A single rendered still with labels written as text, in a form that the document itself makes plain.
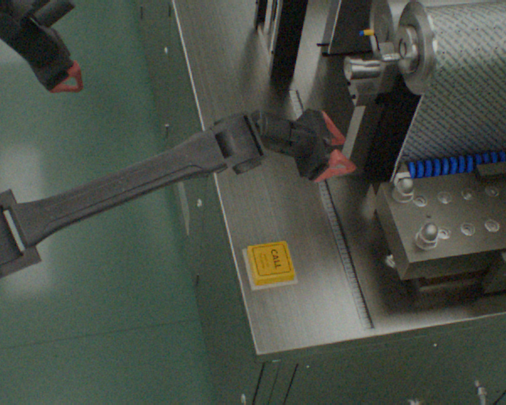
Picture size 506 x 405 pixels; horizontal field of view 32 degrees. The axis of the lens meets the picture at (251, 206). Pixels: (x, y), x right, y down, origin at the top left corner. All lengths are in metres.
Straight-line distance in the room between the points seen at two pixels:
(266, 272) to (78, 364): 1.03
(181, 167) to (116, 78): 1.75
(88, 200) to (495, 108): 0.69
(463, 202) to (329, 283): 0.27
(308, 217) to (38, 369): 1.08
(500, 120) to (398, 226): 0.26
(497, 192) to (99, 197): 0.70
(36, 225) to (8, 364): 1.27
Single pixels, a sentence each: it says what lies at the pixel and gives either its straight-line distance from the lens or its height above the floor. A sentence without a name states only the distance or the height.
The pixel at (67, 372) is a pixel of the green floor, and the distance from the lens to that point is 2.43.
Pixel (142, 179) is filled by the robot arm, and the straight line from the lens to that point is 1.26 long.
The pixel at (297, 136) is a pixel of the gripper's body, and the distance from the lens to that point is 1.39.
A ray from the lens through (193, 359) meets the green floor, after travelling 2.44.
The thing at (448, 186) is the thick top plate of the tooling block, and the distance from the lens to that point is 1.55.
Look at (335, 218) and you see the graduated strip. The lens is 1.62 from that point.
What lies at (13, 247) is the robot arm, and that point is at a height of 1.19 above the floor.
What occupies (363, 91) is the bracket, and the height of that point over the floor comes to 1.14.
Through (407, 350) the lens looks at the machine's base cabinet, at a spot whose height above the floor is 0.80.
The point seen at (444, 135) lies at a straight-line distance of 1.53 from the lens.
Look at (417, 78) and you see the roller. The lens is 1.41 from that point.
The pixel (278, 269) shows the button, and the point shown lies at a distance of 1.52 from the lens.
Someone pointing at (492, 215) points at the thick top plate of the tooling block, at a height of 1.03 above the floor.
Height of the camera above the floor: 2.22
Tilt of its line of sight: 55 degrees down
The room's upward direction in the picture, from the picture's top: 10 degrees clockwise
